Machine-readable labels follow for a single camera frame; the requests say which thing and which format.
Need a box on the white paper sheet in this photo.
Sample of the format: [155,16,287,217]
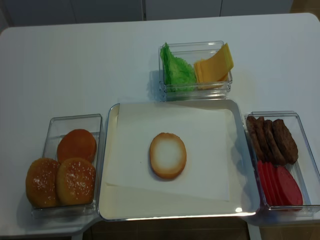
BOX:
[106,102,230,201]

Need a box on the leftmost brown meat patty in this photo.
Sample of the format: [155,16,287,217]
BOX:
[246,116,265,163]

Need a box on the clear meat tomato container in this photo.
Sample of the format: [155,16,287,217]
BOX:
[243,111,320,219]

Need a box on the clear bun container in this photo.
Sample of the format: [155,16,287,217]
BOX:
[31,114,104,219]

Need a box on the green lettuce leaf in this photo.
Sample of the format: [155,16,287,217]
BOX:
[160,42,197,93]

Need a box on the yellow cheese slices stack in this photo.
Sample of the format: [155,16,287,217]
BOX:
[193,43,234,90]

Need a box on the leftmost red tomato slice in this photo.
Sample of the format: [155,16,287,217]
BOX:
[257,160,268,204]

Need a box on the right sesame bun top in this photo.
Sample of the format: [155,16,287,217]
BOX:
[56,157,96,206]

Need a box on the white metal tray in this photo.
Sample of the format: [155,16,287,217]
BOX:
[98,98,260,221]

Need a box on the left sesame bun top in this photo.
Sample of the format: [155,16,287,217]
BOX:
[25,158,60,208]

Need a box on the toasted bun bottom on tray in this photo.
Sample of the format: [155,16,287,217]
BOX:
[149,132,187,180]

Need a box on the red tomato slice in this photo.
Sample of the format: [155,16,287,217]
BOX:
[267,162,285,206]
[274,166,304,206]
[263,162,278,206]
[257,160,268,204]

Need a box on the sesame bun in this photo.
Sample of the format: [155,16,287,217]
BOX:
[56,157,96,206]
[25,158,60,208]

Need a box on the brown meat patty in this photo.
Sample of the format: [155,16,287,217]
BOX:
[263,119,287,166]
[246,116,265,163]
[272,119,299,165]
[254,116,275,163]

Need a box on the front red tomato slice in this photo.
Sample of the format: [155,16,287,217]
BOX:
[274,166,304,206]

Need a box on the plain orange bun bottom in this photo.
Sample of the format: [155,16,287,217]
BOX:
[57,129,97,163]

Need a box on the clear lettuce cheese container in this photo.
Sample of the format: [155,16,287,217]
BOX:
[158,41,233,101]

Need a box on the rightmost brown meat patty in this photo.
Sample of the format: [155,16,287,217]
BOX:
[272,119,299,165]

